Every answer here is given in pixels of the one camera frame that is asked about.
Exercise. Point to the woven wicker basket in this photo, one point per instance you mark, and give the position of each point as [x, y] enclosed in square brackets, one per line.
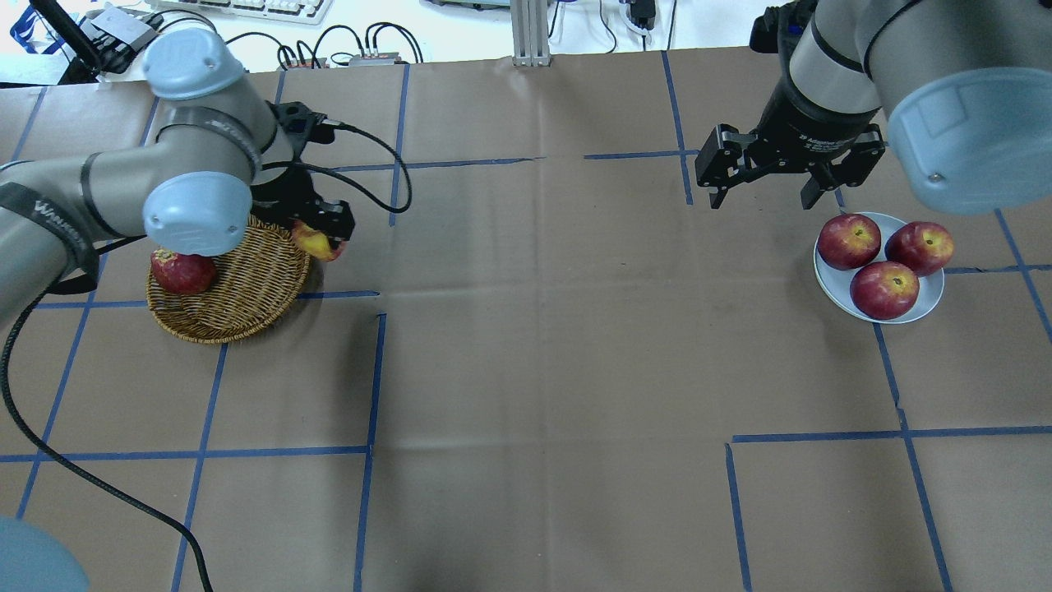
[255, 285]

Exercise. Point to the aluminium frame post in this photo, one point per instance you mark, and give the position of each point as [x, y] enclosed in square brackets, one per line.
[530, 26]

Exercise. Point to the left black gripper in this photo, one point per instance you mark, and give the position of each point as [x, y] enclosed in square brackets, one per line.
[283, 194]

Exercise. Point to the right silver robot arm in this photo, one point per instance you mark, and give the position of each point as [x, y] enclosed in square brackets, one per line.
[959, 91]

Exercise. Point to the red apple on plate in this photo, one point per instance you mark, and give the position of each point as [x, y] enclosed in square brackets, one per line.
[884, 290]
[924, 246]
[849, 241]

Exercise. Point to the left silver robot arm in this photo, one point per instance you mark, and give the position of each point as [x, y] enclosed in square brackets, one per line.
[220, 154]

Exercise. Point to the yellow-red apple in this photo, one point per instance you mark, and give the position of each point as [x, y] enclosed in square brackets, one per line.
[317, 244]

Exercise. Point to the light blue plate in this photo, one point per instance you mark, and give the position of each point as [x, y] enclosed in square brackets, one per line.
[836, 283]

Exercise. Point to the white keyboard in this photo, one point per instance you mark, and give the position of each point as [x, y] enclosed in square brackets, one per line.
[296, 12]

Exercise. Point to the dark red apple in basket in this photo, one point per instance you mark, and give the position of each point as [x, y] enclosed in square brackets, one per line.
[181, 273]

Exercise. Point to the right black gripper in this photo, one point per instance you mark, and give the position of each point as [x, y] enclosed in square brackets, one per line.
[814, 129]

